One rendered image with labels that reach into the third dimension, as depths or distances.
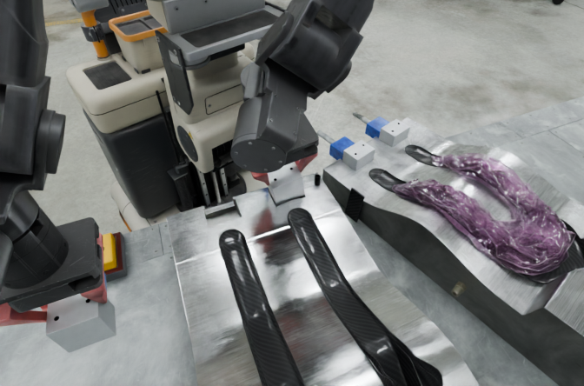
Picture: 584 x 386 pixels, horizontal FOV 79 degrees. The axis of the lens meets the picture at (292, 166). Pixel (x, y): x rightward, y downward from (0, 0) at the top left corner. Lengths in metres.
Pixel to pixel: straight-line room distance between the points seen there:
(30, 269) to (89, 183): 1.74
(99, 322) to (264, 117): 0.28
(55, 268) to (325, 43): 0.32
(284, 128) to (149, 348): 0.38
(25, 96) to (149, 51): 0.87
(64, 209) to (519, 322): 1.86
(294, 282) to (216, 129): 0.49
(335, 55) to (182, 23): 0.44
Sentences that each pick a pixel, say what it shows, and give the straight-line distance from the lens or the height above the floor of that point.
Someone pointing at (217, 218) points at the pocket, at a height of 0.86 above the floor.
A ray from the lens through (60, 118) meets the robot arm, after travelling 0.29.
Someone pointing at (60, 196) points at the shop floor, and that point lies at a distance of 2.10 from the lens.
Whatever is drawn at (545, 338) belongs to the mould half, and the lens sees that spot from 0.59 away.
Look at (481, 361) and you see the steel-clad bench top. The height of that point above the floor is 0.80.
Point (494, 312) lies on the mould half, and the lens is 0.60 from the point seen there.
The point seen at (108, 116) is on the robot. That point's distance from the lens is 1.10.
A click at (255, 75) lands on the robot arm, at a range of 0.41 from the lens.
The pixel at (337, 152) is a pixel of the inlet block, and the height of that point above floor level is 0.86.
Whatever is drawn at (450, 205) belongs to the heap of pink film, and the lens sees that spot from 0.58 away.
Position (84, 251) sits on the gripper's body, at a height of 1.04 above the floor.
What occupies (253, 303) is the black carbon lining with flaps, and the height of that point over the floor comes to 0.88.
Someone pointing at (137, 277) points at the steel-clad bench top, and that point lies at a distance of 0.65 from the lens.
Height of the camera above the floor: 1.33
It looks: 44 degrees down
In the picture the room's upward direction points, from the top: straight up
